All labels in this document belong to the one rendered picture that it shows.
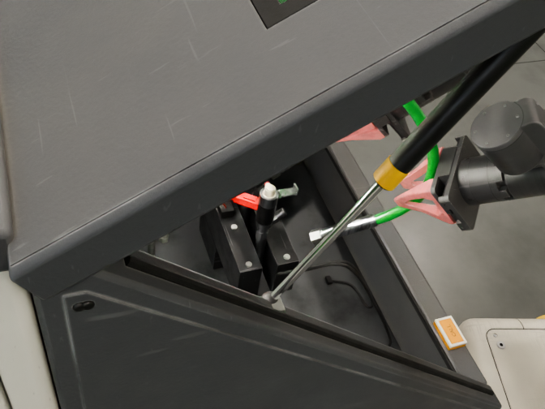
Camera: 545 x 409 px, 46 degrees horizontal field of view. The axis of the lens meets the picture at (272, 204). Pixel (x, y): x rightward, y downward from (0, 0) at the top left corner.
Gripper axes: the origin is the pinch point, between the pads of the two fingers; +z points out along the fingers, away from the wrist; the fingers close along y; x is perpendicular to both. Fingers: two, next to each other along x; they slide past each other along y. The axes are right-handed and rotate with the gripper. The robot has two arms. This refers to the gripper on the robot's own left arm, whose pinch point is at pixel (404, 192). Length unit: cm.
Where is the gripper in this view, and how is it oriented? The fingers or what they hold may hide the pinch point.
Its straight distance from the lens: 85.5
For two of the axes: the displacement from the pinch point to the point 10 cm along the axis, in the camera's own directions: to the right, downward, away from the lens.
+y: -3.5, 7.9, -5.0
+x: 6.1, 6.0, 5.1
